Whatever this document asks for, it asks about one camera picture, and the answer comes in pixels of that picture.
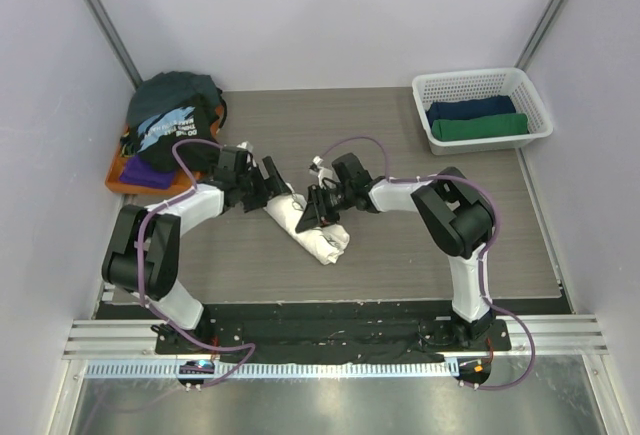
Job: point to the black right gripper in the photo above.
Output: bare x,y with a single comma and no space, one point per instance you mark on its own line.
322,199

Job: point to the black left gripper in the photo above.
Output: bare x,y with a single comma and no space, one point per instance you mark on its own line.
274,182

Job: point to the white t shirt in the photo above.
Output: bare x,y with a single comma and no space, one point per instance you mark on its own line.
325,244

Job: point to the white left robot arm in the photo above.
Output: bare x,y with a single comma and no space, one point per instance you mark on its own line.
142,257

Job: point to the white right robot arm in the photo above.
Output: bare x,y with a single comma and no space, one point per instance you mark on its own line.
459,219

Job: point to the orange wooden tray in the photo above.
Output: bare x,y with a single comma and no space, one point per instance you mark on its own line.
183,176

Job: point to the black printed t shirt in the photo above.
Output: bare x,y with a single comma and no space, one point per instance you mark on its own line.
154,138

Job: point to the purple t shirt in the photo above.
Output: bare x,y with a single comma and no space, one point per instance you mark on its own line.
140,173

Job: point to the dark teal t shirt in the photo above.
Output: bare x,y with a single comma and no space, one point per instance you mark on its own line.
166,91

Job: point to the rolled green t shirt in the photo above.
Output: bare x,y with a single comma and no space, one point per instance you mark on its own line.
491,126

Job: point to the white plastic basket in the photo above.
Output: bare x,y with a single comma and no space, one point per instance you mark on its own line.
480,84

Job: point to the rolled navy t shirt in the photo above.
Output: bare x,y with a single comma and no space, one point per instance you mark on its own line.
470,109

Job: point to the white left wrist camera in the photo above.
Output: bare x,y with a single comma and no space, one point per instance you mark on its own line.
248,148

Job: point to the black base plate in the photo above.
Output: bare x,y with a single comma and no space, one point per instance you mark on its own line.
335,333

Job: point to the white slotted cable duct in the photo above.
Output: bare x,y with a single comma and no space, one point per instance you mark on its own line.
201,369

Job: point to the left aluminium frame post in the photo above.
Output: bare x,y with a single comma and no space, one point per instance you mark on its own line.
113,38

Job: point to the aluminium frame post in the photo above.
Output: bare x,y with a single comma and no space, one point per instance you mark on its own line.
113,38
542,29

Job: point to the right aluminium frame post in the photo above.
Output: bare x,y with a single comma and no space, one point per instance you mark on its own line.
542,29

